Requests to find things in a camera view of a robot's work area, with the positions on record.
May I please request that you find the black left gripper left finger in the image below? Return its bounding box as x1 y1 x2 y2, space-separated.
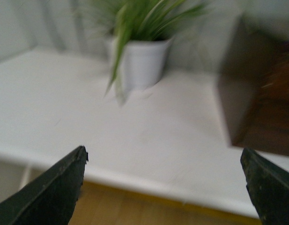
0 146 88 225

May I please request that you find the green artificial grass plant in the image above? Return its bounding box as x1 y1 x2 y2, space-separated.
84 0 208 105

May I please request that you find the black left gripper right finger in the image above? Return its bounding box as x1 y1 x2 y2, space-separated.
240 148 289 225

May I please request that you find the dark wooden drawer box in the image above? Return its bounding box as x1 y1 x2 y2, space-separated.
218 15 289 156

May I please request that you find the white plant pot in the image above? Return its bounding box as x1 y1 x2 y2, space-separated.
117 39 172 92

